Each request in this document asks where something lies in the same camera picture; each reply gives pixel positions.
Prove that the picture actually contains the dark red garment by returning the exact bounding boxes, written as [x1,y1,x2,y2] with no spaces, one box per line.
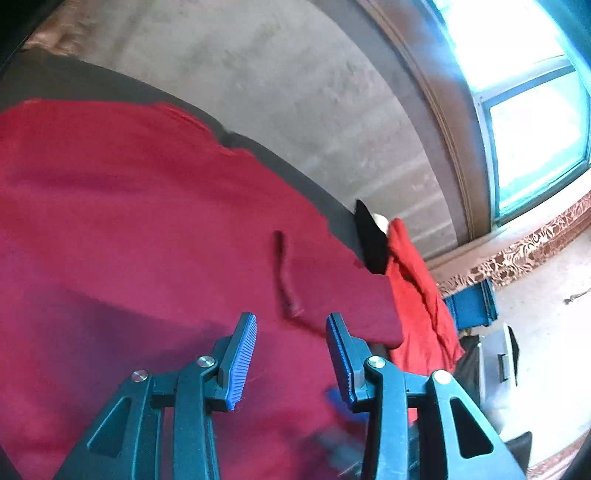
[0,99,403,480]

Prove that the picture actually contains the brown patterned window sill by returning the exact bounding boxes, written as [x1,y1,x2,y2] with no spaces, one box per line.
[436,190,591,298]

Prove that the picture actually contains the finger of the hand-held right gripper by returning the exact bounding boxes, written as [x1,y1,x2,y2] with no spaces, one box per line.
[299,387,370,476]

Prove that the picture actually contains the grey plastic box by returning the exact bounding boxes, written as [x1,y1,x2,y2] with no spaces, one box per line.
[477,322,521,398]

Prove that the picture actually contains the window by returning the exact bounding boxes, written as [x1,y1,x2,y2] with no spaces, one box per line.
[425,0,591,227]

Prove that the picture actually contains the bright red garment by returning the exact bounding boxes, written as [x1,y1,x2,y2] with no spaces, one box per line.
[385,218,465,423]

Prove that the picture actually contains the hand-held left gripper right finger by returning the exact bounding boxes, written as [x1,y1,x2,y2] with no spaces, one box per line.
[325,313,527,480]

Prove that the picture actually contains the blue box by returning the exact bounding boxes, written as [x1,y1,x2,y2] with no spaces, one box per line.
[444,278,499,330]

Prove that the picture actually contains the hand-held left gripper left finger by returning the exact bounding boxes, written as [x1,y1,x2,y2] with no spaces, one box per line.
[53,312,258,480]

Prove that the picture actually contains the black cloth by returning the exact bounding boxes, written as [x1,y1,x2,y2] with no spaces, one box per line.
[354,199,389,274]

